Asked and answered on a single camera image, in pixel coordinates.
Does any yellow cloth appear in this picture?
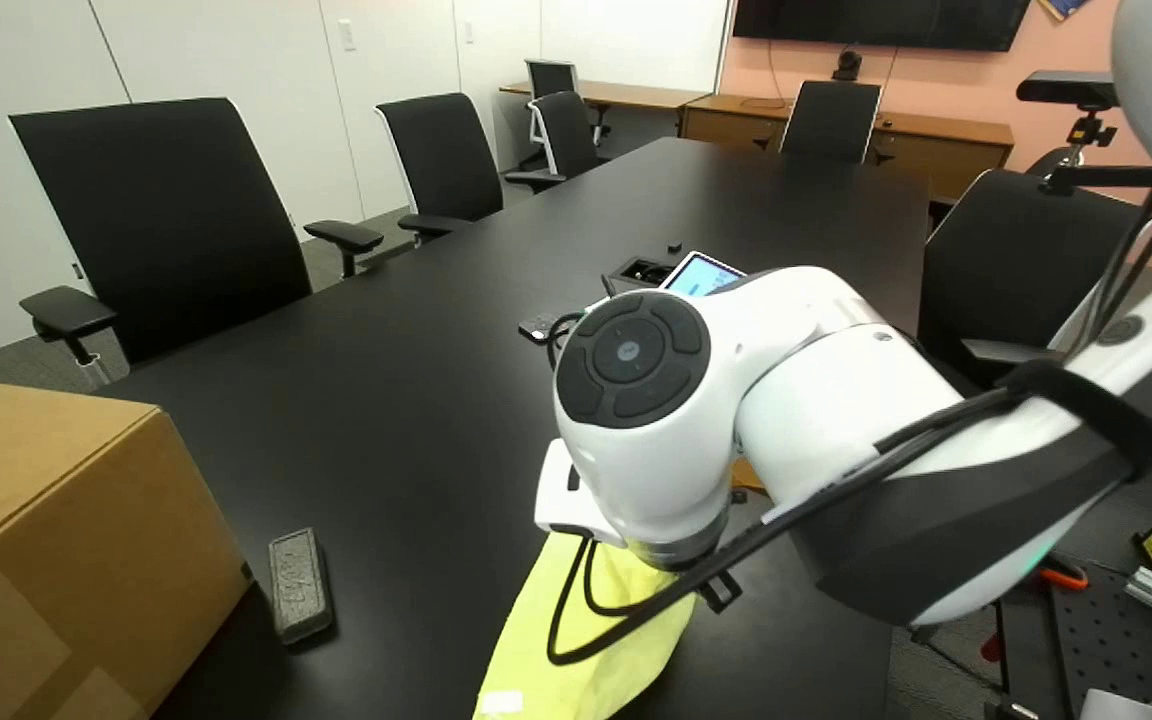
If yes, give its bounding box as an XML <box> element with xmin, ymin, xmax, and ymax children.
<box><xmin>468</xmin><ymin>529</ymin><xmax>698</xmax><ymax>720</ymax></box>

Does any white framed tablet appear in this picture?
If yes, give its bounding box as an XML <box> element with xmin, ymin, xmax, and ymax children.
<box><xmin>657</xmin><ymin>248</ymin><xmax>755</xmax><ymax>306</ymax></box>

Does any black office chair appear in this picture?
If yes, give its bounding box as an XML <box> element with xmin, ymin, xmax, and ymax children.
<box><xmin>778</xmin><ymin>77</ymin><xmax>884</xmax><ymax>171</ymax></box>
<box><xmin>377</xmin><ymin>90</ymin><xmax>506</xmax><ymax>244</ymax></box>
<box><xmin>3</xmin><ymin>93</ymin><xmax>386</xmax><ymax>373</ymax></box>
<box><xmin>504</xmin><ymin>56</ymin><xmax>607</xmax><ymax>190</ymax></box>
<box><xmin>916</xmin><ymin>169</ymin><xmax>1149</xmax><ymax>392</ymax></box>

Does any grey black remote device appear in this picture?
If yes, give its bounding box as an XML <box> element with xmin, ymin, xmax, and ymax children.
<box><xmin>259</xmin><ymin>523</ymin><xmax>338</xmax><ymax>647</ymax></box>

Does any wooden credenza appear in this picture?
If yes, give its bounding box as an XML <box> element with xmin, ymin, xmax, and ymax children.
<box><xmin>501</xmin><ymin>81</ymin><xmax>1020</xmax><ymax>204</ymax></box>

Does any brown cardboard box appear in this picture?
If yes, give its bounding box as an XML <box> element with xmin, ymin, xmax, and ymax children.
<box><xmin>0</xmin><ymin>373</ymin><xmax>254</xmax><ymax>720</ymax></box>

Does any black table cable box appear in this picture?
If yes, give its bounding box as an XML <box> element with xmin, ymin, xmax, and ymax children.
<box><xmin>594</xmin><ymin>240</ymin><xmax>687</xmax><ymax>296</ymax></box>

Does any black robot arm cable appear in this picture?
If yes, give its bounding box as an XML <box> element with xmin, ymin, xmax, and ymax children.
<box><xmin>542</xmin><ymin>356</ymin><xmax>1152</xmax><ymax>670</ymax></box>

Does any black wall television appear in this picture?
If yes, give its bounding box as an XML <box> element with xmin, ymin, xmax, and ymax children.
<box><xmin>727</xmin><ymin>0</ymin><xmax>1034</xmax><ymax>56</ymax></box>

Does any orange handled tool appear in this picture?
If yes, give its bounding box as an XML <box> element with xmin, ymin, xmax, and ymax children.
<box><xmin>1028</xmin><ymin>558</ymin><xmax>1096</xmax><ymax>602</ymax></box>

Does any black camera on tripod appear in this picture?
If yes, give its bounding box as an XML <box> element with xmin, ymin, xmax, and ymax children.
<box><xmin>1006</xmin><ymin>68</ymin><xmax>1152</xmax><ymax>201</ymax></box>

